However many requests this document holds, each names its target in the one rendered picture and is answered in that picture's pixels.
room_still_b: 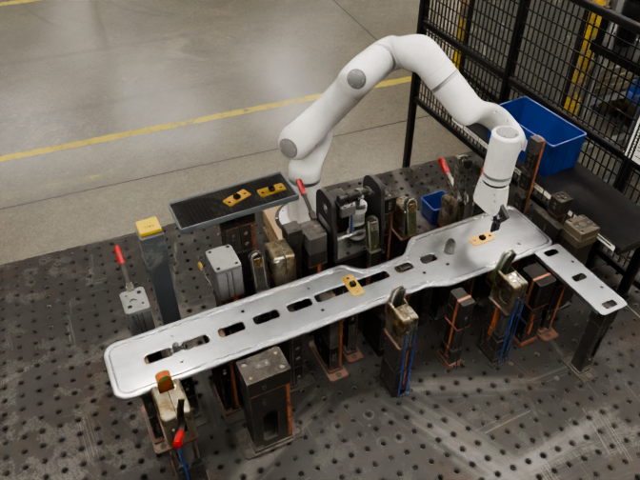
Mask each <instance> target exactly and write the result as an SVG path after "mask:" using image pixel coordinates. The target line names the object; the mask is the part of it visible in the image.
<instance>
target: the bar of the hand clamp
mask: <svg viewBox="0 0 640 480"><path fill-rule="evenodd" d="M471 165H472V162H471V160H469V157H468V156H467V155H466V154H465V153H464V154H460V155H456V156H455V164H454V180H453V196H454V197H455V198H456V200H457V205H456V207H458V199H459V192H460V195H461V197H462V198H463V200H462V201H460V202H461V203H462V204H463V205H464V204H466V190H467V176H468V169H469V168H470V167H471Z"/></svg>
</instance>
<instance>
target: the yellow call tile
mask: <svg viewBox="0 0 640 480"><path fill-rule="evenodd" d="M135 224H136V227H137V228H138V231H139V233H140V236H141V237H142V236H146V235H149V234H153V233H156V232H158V231H161V227H160V225H159V223H158V221H157V218H156V217H155V216H154V217H152V218H148V219H145V220H141V221H138V222H135Z"/></svg>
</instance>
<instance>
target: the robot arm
mask: <svg viewBox="0 0 640 480"><path fill-rule="evenodd" d="M400 69H405V70H408V71H413V72H415V73H417V74H418V75H419V76H420V78H421V79H422V80H423V81H424V83H425V84H426V85H427V86H428V88H429V89H430V91H431V92H432V93H433V94H434V95H435V97H436V98H437V99H438V100H439V102H440V103H441V104H442V105H443V106H444V108H445V109H446V110H447V111H448V113H449V114H450V115H451V117H452V118H453V119H454V120H455V121H456V122H457V123H458V124H460V125H462V126H469V125H472V124H474V123H479V124H481V125H483V126H485V127H486V128H487V129H489V130H490V131H491V136H490V142H489V147H488V151H487V155H486V160H485V164H484V168H483V172H482V175H481V177H480V179H479V181H478V183H477V186H472V187H471V189H472V197H473V201H472V202H473V204H474V205H473V209H472V213H471V214H472V215H474V214H477V213H480V212H481V210H484V211H485V212H486V213H487V214H488V215H490V216H493V222H492V223H491V227H490V232H494V231H497V230H499V229H500V225H501V223H502V222H505V221H507V220H508V219H510V216H509V214H508V212H507V210H506V205H507V202H508V196H509V183H510V180H511V178H512V174H513V170H514V167H515V163H516V159H517V157H518V154H519V153H520V151H521V150H522V148H524V146H525V144H526V136H525V133H524V132H523V130H522V129H521V127H520V126H519V125H518V123H517V122H516V121H515V120H514V118H513V117H512V116H511V115H510V114H509V113H508V112H507V111H506V110H505V109H504V108H502V107H500V106H499V105H496V104H493V103H490V102H485V101H483V100H481V99H480V98H479V97H478V96H477V94H476V93H475V92H474V91H473V89H472V88H471V87H470V85H469V84H468V82H467V81H466V80H465V78H464V77H463V76H462V75H461V73H460V72H459V71H458V69H457V68H456V67H455V66H454V65H453V64H452V62H451V60H449V58H448V56H447V55H446V54H445V53H444V52H443V51H442V50H441V48H440V47H439V46H438V45H437V44H436V43H435V42H434V41H433V40H432V39H431V38H429V37H428V36H426V35H423V34H411V35H406V36H394V35H391V36H388V37H385V38H382V39H380V40H378V41H376V42H375V43H373V44H372V45H370V46H369V47H368V48H366V49H365V50H363V51H362V52H361V53H359V54H358V55H357V56H355V57H354V58H353V59H352V60H351V61H350V62H349V63H348V64H347V65H346V66H345V67H344V68H343V69H342V70H341V71H340V73H339V75H338V77H337V78H336V80H335V81H334V82H333V83H332V84H331V85H330V86H329V88H328V89H327V90H326V91H325V92H324V93H323V94H322V95H321V96H320V97H319V98H318V99H317V100H316V101H315V102H314V103H313V104H312V105H311V106H310V107H308V108H307V109H306V110H305V111H304V112H303V113H301V114H300V115H299V116H298V117H297V118H296V119H294V120H293V121H292V122H291V123H290V124H288V125H287V126H286V127H284V129H283V130H282V131H281V133H280V135H279V138H278V147H279V149H280V151H281V152H282V154H283V155H284V156H285V157H287V158H289V159H290V162H289V167H288V180H289V181H290V183H291V184H292V186H293V187H294V188H295V190H296V191H297V192H298V194H299V200H296V201H292V202H289V203H288V204H287V205H286V206H284V207H283V208H282V209H281V210H280V212H279V221H280V223H281V224H282V225H283V224H286V223H289V222H291V221H295V220H296V221H297V223H298V224H300V223H303V222H306V221H309V220H310V217H309V210H308V208H307V205H306V203H305V200H304V198H303V196H301V194H300V191H299V189H298V187H297V185H296V182H295V181H296V179H298V178H299V179H301V180H302V182H303V185H304V187H305V190H306V192H307V197H308V199H309V202H310V205H311V208H312V210H314V211H315V213H316V192H317V190H319V189H321V174H322V165H323V162H324V160H325V158H326V155H327V153H328V150H329V148H330V143H331V139H332V135H333V127H334V126H335V125H336V124H338V123H339V122H340V121H341V120H342V119H343V118H344V117H345V116H346V115H347V114H348V113H349V112H350V111H351V110H352V109H353V108H354V107H355V106H356V105H357V104H358V103H359V102H360V101H361V100H362V99H363V98H364V97H365V96H366V95H367V94H368V93H369V92H370V91H371V90H372V89H373V88H374V87H375V86H376V85H377V84H379V83H380V82H381V81H382V80H383V79H384V78H386V77H387V76H388V75H389V74H390V73H391V72H393V71H395V70H400ZM497 214H499V219H497V216H496V215H497Z"/></svg>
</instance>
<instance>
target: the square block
mask: <svg viewBox="0 0 640 480"><path fill-rule="evenodd" d="M599 230H600V228H599V227H598V226H597V225H596V224H594V223H593V222H592V221H591V220H589V218H588V217H586V216H585V215H584V214H582V215H579V216H576V217H573V218H571V219H569V220H566V222H565V224H564V227H563V228H562V230H561V233H560V234H561V237H560V240H559V242H558V244H559V245H561V246H562V247H563V248H565V249H566V250H567V251H568V252H569V253H570V254H572V255H573V256H574V257H575V258H576V259H577V260H579V261H580V262H581V263H582V264H583V265H584V266H585V264H586V262H587V259H588V256H589V254H590V250H591V247H592V245H593V243H594V242H595V241H596V238H597V235H598V231H599ZM580 276H581V273H580V274H577V275H575V276H572V279H573V280H574V281H579V278H580ZM572 296H573V292H572V291H571V290H570V289H569V288H567V287H566V288H565V290H564V293H563V295H562V298H561V301H560V303H559V306H558V309H557V311H556V312H558V311H560V310H563V309H565V308H567V307H570V302H569V301H570V300H571V298H572Z"/></svg>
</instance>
